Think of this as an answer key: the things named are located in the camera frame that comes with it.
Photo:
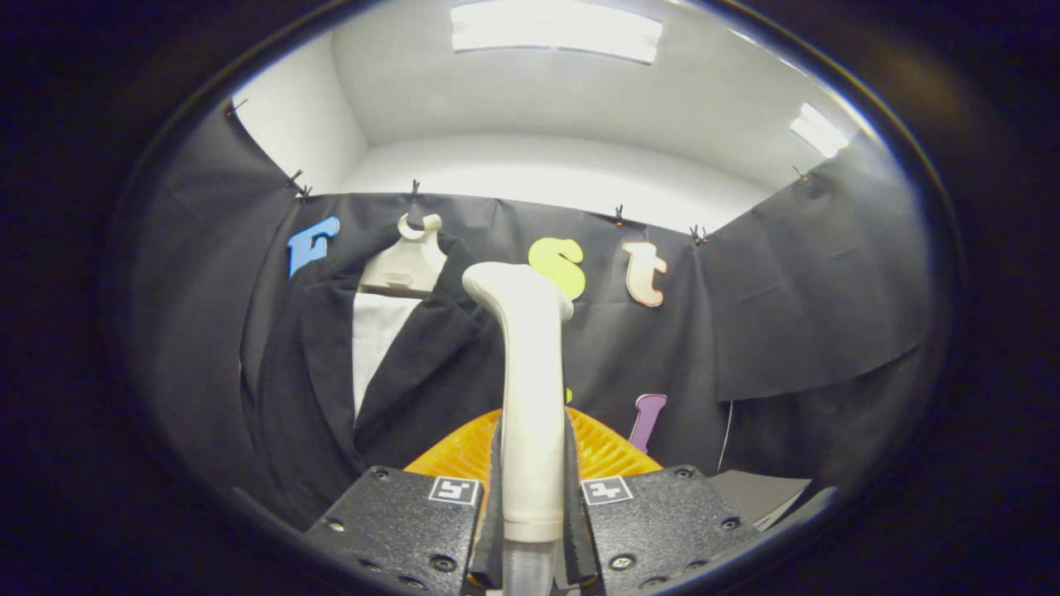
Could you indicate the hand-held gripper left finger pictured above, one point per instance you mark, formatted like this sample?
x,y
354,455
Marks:
x,y
397,521

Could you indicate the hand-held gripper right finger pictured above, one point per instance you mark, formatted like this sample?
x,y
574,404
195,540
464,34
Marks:
x,y
662,521

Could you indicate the black suit jacket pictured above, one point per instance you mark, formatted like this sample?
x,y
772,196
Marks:
x,y
431,372

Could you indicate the white shirt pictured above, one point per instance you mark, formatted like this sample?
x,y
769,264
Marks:
x,y
377,348

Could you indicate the white garment steamer head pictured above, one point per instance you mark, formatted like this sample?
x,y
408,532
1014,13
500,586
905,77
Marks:
x,y
530,397

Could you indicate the black backdrop cloth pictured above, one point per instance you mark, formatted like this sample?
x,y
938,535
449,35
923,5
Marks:
x,y
811,281

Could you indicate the row of black clips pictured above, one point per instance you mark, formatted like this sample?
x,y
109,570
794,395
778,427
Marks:
x,y
618,217

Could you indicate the small ceiling light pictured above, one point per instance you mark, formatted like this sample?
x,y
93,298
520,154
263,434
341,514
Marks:
x,y
818,130

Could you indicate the long ceiling light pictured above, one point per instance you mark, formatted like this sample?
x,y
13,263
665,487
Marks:
x,y
555,29

